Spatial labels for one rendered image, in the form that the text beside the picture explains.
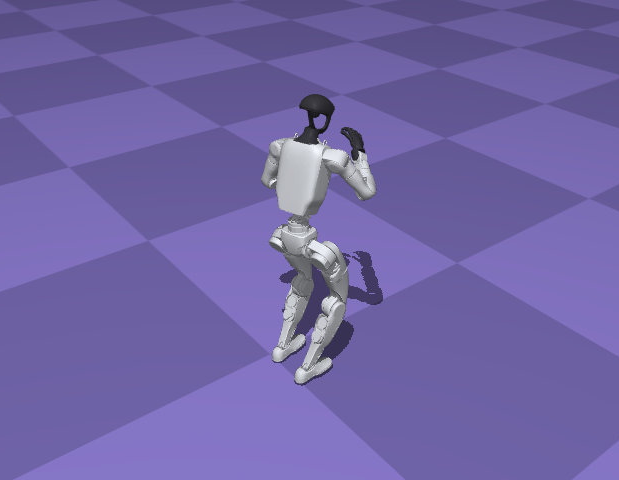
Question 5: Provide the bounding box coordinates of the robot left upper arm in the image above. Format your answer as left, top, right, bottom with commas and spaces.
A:
261, 138, 287, 189

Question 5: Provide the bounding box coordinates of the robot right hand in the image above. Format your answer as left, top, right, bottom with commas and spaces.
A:
340, 127, 365, 161

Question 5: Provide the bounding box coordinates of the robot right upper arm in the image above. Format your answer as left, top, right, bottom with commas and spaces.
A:
322, 149, 376, 201

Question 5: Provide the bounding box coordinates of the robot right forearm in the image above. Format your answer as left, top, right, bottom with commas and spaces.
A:
352, 151, 376, 193

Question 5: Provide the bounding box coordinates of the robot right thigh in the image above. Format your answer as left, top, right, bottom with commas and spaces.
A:
307, 240, 349, 316

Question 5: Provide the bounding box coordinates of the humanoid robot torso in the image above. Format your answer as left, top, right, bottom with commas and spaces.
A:
276, 133, 332, 259

